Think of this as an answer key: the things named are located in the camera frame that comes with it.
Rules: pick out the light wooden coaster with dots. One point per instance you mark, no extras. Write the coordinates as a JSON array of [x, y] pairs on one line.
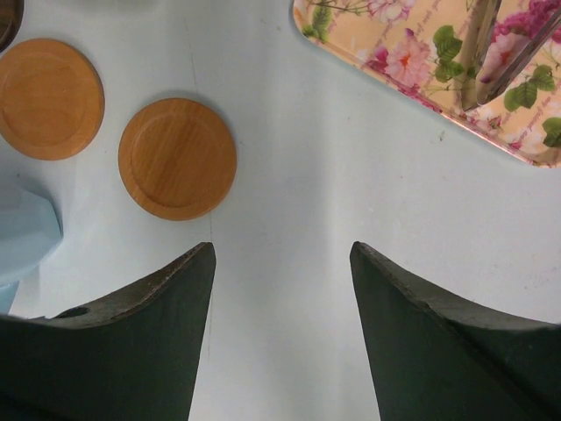
[[52, 99]]

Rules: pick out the wooden coaster stack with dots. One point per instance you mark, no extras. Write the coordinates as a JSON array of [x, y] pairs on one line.
[[177, 159]]

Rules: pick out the floral rectangular tray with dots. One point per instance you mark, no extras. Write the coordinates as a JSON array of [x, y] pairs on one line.
[[420, 49]]

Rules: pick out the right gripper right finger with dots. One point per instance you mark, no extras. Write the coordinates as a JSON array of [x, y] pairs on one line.
[[434, 355]]

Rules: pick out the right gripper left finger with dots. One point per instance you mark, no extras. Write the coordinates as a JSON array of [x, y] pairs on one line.
[[130, 355]]

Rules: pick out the blue mug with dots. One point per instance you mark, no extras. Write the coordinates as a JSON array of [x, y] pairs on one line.
[[30, 230]]

